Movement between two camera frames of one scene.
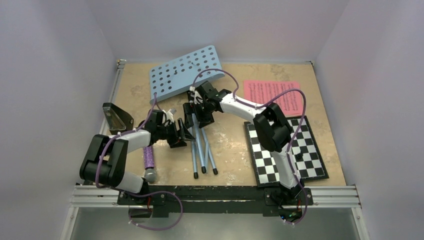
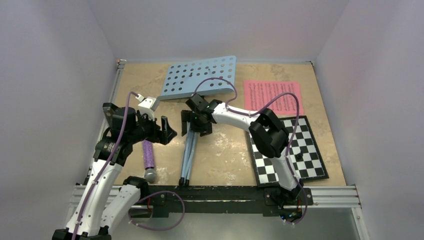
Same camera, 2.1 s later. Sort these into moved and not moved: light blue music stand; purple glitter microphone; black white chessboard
Moved: light blue music stand
Not moved: purple glitter microphone; black white chessboard
